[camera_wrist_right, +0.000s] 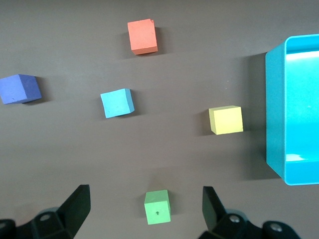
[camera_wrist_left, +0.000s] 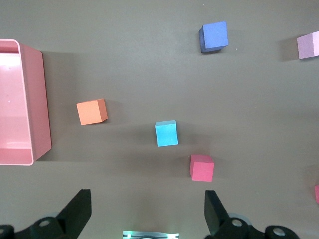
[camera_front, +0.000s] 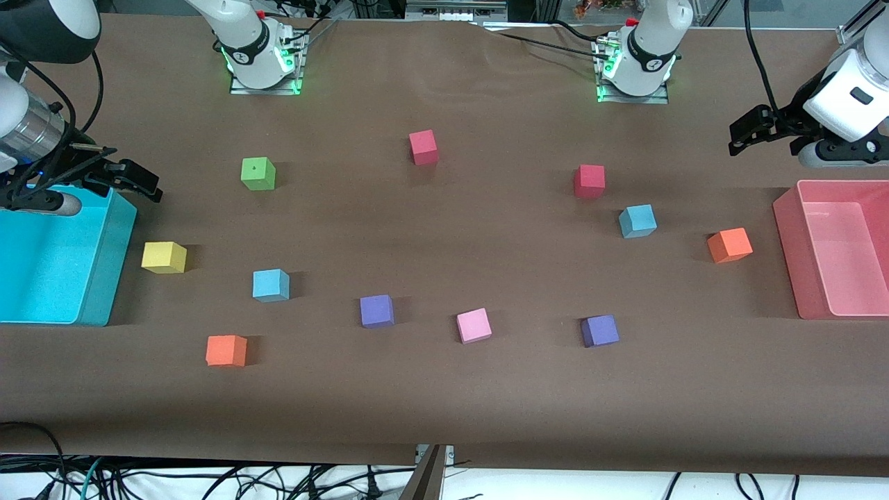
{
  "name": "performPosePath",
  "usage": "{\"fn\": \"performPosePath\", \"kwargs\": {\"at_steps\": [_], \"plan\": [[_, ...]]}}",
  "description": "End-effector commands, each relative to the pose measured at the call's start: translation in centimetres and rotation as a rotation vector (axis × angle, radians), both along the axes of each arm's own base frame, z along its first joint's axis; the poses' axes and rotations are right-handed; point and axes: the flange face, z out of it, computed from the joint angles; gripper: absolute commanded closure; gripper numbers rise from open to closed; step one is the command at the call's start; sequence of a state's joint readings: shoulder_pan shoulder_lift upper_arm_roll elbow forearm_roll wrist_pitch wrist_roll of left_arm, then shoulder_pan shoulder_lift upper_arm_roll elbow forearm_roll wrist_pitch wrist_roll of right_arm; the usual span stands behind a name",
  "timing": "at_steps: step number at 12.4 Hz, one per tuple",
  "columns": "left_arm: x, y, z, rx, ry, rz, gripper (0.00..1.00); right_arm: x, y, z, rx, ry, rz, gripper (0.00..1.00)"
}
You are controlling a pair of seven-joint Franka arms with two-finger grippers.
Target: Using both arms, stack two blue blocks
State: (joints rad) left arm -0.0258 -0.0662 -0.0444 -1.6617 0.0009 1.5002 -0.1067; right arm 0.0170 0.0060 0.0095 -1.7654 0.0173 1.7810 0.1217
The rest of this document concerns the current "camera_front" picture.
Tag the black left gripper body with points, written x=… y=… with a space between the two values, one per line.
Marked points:
x=790 y=119

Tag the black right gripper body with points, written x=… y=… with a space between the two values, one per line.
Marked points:
x=64 y=165

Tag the light blue foam block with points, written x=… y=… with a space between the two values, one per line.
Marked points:
x=271 y=286
x=637 y=222

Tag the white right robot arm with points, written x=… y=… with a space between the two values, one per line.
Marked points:
x=243 y=42

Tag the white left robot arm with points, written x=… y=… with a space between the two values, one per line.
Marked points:
x=649 y=42

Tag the yellow foam block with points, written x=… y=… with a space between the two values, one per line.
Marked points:
x=164 y=257

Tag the cyan plastic bin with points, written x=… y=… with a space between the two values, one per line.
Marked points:
x=42 y=278

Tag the orange foam block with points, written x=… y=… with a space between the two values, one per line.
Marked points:
x=226 y=351
x=729 y=246

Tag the green foam block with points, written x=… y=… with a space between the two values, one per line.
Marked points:
x=258 y=175

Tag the pink plastic bin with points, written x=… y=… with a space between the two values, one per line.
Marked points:
x=847 y=243

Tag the red foam block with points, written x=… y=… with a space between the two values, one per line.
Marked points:
x=590 y=182
x=424 y=148

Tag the orange background item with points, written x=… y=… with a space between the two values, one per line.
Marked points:
x=597 y=5

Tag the purple foam block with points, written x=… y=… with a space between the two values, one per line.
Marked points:
x=600 y=331
x=377 y=311

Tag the grey metal equipment box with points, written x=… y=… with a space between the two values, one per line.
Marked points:
x=451 y=10

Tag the pink foam block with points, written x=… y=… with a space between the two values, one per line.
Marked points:
x=474 y=326

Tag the aluminium frame profile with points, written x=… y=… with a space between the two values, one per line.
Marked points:
x=851 y=31

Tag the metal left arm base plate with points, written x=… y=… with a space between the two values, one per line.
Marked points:
x=635 y=99

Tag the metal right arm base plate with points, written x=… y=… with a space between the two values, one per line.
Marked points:
x=264 y=91

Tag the metal table clamp bracket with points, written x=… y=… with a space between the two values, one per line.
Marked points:
x=427 y=479

